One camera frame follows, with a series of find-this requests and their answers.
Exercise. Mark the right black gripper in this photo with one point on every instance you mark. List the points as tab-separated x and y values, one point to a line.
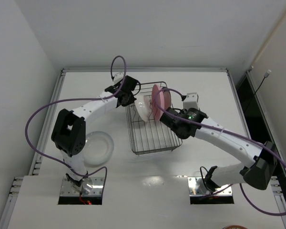
167	117

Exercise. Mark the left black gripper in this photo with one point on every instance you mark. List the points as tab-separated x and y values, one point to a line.
131	97

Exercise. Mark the clear glass plate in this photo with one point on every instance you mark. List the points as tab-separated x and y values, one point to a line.
142	104
98	148

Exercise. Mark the wire dish rack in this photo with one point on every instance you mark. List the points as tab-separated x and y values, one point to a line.
149	136

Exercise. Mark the pink plastic plate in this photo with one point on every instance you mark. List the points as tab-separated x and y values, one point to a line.
157	100

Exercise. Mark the blue rimmed white plate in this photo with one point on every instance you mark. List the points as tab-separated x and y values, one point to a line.
167	99

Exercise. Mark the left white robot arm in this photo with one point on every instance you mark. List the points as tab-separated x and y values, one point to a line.
69	133

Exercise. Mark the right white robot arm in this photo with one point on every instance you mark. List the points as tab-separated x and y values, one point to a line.
256	165

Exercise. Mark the brown round object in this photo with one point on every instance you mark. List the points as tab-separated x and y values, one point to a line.
234	227

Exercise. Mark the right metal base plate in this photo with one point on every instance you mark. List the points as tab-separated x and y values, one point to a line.
197	189

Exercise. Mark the metal base plate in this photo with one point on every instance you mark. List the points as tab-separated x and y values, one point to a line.
197	189
91	187

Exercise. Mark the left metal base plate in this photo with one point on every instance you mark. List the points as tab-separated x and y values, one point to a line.
91	187

